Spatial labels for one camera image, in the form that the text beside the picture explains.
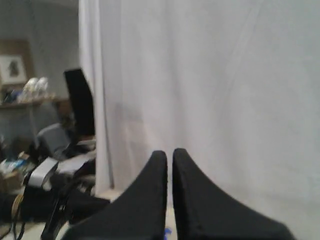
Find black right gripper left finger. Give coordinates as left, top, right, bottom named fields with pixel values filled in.
left=62, top=150, right=167, bottom=240

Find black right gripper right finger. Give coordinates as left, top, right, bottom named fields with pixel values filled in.
left=172, top=148, right=295, bottom=240

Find blue plastic lid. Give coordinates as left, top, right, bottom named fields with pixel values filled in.
left=164, top=227, right=172, bottom=240

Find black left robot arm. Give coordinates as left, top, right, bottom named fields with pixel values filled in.
left=19, top=173, right=111, bottom=224

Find white backdrop curtain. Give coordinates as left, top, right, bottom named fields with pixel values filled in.
left=79, top=0, right=320, bottom=240

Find black monitor panel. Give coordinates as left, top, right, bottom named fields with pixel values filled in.
left=63, top=68, right=95, bottom=137

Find white figurines on shelf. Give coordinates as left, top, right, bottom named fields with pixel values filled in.
left=20, top=77, right=50, bottom=102

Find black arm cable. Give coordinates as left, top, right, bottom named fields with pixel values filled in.
left=41, top=179, right=76, bottom=240

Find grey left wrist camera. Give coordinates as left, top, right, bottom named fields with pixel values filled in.
left=25, top=157, right=59, bottom=191

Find wooden wall shelf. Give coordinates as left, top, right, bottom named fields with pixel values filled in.
left=0, top=97, right=69, bottom=110

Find framed picture on wall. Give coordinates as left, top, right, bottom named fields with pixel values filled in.
left=0, top=39, right=36, bottom=88

